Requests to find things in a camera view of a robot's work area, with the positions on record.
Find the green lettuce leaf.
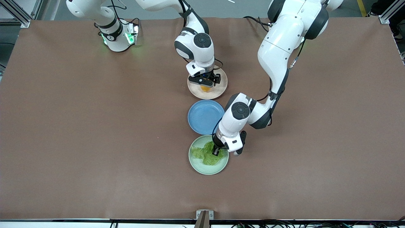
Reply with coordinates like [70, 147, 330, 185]
[192, 141, 229, 166]

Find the beige round plate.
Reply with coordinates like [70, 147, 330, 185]
[187, 67, 228, 100]

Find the light green round plate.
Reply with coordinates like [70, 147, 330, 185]
[189, 135, 229, 175]

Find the blue round plate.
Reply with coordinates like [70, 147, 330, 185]
[188, 100, 226, 135]

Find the right base connector block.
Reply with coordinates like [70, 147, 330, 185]
[126, 21, 140, 46]

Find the brown table cover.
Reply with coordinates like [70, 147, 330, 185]
[0, 17, 405, 221]

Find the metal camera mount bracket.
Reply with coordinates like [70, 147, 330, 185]
[194, 210, 214, 228]

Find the black left base cable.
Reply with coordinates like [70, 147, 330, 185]
[243, 16, 272, 33]

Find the black base cable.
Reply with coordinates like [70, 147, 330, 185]
[243, 16, 272, 33]
[107, 0, 140, 26]

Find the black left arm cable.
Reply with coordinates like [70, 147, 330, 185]
[289, 37, 307, 69]

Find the black right base cable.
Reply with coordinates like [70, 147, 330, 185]
[107, 0, 140, 26]

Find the aluminium frame post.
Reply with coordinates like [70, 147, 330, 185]
[0, 0, 31, 29]
[378, 0, 405, 25]

